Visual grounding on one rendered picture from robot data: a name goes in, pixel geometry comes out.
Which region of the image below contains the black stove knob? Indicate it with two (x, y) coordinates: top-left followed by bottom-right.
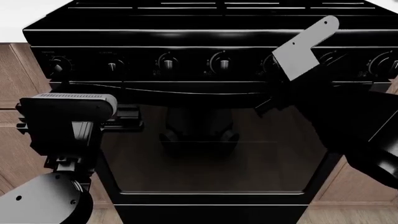
(157, 52), (180, 72)
(319, 51), (345, 67)
(371, 51), (398, 72)
(262, 54), (282, 75)
(104, 59), (125, 73)
(210, 51), (238, 72)
(48, 57), (73, 77)

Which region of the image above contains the black kitchen stove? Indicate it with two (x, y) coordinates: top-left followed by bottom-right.
(22, 0), (398, 224)

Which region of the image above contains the black stove top grate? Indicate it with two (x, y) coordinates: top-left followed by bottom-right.
(67, 0), (369, 15)

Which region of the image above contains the black stove bottom drawer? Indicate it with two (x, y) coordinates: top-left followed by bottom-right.
(112, 203), (310, 224)

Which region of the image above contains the brown wooden cabinet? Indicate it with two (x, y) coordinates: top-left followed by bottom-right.
(297, 77), (398, 224)
(0, 42), (123, 224)

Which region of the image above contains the black oven door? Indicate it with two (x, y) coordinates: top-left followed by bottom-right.
(95, 102), (345, 206)

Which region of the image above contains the black curved oven door handle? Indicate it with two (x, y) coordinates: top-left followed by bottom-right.
(67, 80), (274, 100)

